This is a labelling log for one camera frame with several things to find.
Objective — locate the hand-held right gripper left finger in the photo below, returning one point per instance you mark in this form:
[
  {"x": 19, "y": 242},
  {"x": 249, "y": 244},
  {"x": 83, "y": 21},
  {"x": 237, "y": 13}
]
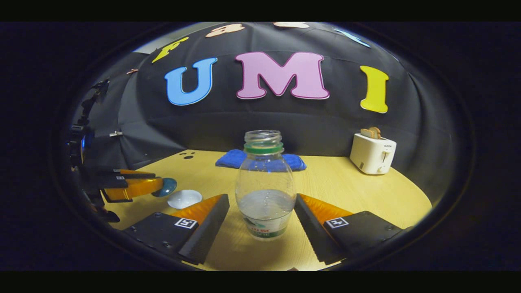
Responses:
[{"x": 203, "y": 240}]

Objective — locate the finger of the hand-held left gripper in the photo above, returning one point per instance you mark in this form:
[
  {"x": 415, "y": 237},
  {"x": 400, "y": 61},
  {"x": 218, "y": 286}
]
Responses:
[
  {"x": 134, "y": 190},
  {"x": 122, "y": 181}
]

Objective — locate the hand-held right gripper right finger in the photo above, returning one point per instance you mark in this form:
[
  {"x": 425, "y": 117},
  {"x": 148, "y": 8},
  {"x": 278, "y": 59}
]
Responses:
[{"x": 317, "y": 240}]

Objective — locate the white teacup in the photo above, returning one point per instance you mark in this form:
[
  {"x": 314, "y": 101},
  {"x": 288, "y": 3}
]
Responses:
[{"x": 184, "y": 199}]

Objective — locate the clear plastic water bottle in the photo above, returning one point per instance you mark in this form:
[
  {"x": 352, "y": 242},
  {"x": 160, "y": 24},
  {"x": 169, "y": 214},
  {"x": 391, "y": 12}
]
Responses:
[{"x": 264, "y": 183}]

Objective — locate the silver metal clip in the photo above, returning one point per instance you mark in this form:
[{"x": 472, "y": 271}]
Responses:
[{"x": 116, "y": 133}]

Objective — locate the blue towel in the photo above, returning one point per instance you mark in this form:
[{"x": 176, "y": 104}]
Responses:
[{"x": 228, "y": 159}]

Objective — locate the red clip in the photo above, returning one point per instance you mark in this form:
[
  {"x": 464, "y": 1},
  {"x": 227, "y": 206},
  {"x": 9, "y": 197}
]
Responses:
[{"x": 132, "y": 71}]

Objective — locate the white toaster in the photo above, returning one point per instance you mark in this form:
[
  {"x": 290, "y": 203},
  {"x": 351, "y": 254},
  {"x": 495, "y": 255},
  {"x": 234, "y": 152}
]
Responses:
[{"x": 372, "y": 156}]

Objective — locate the toast slice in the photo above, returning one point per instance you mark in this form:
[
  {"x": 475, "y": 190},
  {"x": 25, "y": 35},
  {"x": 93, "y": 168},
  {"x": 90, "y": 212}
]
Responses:
[
  {"x": 377, "y": 132},
  {"x": 366, "y": 132}
]

